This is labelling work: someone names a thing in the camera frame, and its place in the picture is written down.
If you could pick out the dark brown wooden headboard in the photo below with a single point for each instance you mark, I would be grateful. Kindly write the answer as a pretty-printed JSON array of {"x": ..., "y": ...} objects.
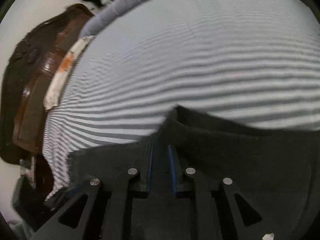
[{"x": 27, "y": 77}]

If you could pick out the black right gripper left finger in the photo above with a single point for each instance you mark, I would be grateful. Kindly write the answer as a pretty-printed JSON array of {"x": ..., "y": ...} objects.
[{"x": 106, "y": 180}]

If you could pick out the grey white striped bedsheet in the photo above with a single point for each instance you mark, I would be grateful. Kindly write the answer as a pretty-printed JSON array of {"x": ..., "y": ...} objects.
[{"x": 252, "y": 61}]

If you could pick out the white floral pillow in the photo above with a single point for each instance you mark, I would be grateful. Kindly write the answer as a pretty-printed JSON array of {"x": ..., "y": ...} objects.
[{"x": 56, "y": 87}]

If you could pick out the dark grey pants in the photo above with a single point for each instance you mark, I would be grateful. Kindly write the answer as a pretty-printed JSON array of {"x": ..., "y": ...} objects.
[{"x": 292, "y": 157}]

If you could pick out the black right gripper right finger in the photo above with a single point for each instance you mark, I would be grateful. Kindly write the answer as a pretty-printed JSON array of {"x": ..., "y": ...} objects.
[{"x": 230, "y": 191}]

